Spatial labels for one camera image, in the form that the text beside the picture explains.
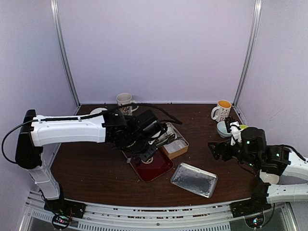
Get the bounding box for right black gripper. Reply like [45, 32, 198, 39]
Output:
[208, 136, 259, 169]

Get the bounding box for black tongs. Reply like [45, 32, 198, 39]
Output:
[126, 133, 176, 164]

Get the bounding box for beige illustrated tin lid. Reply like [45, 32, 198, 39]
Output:
[170, 163, 218, 198]

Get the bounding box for dark red lacquer tray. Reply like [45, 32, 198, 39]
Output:
[129, 149, 174, 182]

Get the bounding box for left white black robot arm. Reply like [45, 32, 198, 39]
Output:
[15, 110, 167, 214]

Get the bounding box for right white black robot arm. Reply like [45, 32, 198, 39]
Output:
[208, 141, 308, 213]

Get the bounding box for beige chocolate tin box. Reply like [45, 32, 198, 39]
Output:
[158, 122, 189, 159]

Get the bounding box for pale blue bowl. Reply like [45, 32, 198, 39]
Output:
[217, 121, 231, 138]

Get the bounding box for white paper cup liner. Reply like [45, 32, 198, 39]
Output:
[164, 143, 178, 153]
[180, 140, 188, 148]

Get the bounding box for lime green bowl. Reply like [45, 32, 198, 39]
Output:
[240, 124, 248, 129]

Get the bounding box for tall floral beige mug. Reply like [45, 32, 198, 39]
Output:
[116, 92, 139, 116]

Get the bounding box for white mug yellow interior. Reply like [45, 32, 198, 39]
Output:
[211, 100, 232, 122]

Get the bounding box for white teacup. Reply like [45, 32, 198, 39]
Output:
[90, 107, 107, 115]

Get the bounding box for white bowl near right base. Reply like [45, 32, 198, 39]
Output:
[259, 171, 280, 184]

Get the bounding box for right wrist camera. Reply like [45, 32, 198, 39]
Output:
[225, 116, 242, 146]

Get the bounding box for front aluminium rail frame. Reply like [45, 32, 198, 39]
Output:
[16, 190, 300, 231]

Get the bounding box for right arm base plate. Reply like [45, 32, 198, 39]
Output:
[230, 198, 271, 218]

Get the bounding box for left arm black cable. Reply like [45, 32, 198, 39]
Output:
[1, 103, 183, 164]

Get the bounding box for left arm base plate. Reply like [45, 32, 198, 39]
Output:
[44, 199, 86, 218]

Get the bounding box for right aluminium frame post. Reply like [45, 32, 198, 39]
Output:
[232, 0, 263, 108]

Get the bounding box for aluminium frame post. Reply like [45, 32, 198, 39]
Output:
[50, 0, 80, 107]
[232, 0, 263, 108]

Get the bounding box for left aluminium frame post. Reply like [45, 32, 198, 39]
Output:
[50, 0, 80, 107]

